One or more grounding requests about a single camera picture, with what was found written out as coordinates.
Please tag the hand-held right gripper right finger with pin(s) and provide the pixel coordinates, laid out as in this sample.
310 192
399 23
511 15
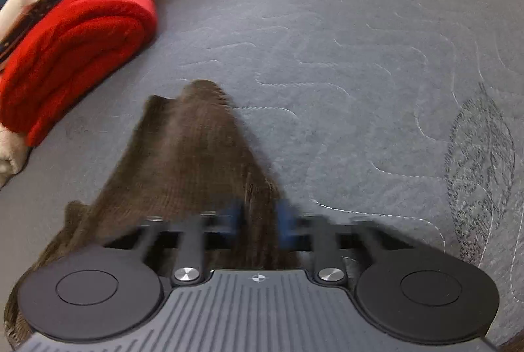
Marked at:
286 224

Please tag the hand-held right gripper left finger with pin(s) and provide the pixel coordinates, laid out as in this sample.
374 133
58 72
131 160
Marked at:
234 221

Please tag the grey quilted mattress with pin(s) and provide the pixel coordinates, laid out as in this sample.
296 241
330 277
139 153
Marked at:
327 49

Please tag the folded red blanket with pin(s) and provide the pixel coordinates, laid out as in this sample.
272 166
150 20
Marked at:
82 49

